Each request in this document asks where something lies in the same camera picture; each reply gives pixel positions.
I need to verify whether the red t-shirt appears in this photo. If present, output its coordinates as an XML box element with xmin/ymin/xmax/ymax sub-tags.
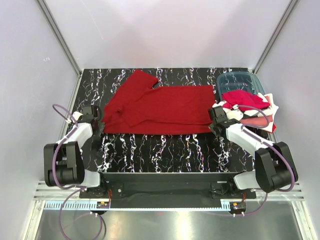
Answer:
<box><xmin>102</xmin><ymin>69</ymin><xmax>215</xmax><ymax>135</ymax></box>

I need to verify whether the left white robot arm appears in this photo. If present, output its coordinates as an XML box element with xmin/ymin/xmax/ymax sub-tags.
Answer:
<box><xmin>43</xmin><ymin>104</ymin><xmax>108</xmax><ymax>198</ymax></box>

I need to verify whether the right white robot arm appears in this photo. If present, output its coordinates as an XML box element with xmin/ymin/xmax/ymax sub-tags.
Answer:
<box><xmin>208</xmin><ymin>105</ymin><xmax>298</xmax><ymax>199</ymax></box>

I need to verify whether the crimson t-shirt on pile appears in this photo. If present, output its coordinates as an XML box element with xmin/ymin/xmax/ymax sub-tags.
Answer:
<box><xmin>222</xmin><ymin>89</ymin><xmax>270</xmax><ymax>112</ymax></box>

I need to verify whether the black marble pattern mat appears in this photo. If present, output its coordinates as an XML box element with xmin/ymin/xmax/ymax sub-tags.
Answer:
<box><xmin>72</xmin><ymin>68</ymin><xmax>255</xmax><ymax>173</ymax></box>

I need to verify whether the clear blue plastic bin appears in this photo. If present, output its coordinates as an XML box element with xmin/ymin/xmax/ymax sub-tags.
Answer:
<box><xmin>217</xmin><ymin>71</ymin><xmax>265</xmax><ymax>99</ymax></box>

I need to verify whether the left connector box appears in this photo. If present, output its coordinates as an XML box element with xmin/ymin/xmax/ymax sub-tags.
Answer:
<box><xmin>96</xmin><ymin>201</ymin><xmax>111</xmax><ymax>209</ymax></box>

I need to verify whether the connector box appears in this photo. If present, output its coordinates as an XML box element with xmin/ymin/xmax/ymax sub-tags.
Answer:
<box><xmin>96</xmin><ymin>201</ymin><xmax>111</xmax><ymax>209</ymax></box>
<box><xmin>230</xmin><ymin>201</ymin><xmax>247</xmax><ymax>214</ymax></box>

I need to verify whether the right connector box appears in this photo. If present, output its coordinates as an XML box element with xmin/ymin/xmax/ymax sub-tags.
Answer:
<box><xmin>230</xmin><ymin>201</ymin><xmax>247</xmax><ymax>214</ymax></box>

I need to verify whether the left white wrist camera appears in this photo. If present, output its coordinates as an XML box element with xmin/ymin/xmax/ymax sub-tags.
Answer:
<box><xmin>65</xmin><ymin>111</ymin><xmax>83</xmax><ymax>124</ymax></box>

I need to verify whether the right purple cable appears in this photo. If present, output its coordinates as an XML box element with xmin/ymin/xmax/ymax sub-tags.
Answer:
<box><xmin>236</xmin><ymin>104</ymin><xmax>296</xmax><ymax>217</ymax></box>

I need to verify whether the front aluminium rail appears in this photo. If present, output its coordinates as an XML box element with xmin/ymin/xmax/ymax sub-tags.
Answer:
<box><xmin>33</xmin><ymin>181</ymin><xmax>305</xmax><ymax>201</ymax></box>

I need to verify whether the left aluminium frame post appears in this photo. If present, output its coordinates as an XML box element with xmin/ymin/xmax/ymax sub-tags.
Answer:
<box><xmin>35</xmin><ymin>0</ymin><xmax>82</xmax><ymax>76</ymax></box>

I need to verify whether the aluminium frame post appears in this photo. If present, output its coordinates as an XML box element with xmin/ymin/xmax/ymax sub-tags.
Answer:
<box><xmin>252</xmin><ymin>0</ymin><xmax>300</xmax><ymax>75</ymax></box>
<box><xmin>35</xmin><ymin>0</ymin><xmax>82</xmax><ymax>76</ymax></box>

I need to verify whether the right aluminium frame post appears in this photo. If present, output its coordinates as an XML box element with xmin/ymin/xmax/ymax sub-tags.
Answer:
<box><xmin>252</xmin><ymin>0</ymin><xmax>300</xmax><ymax>75</ymax></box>

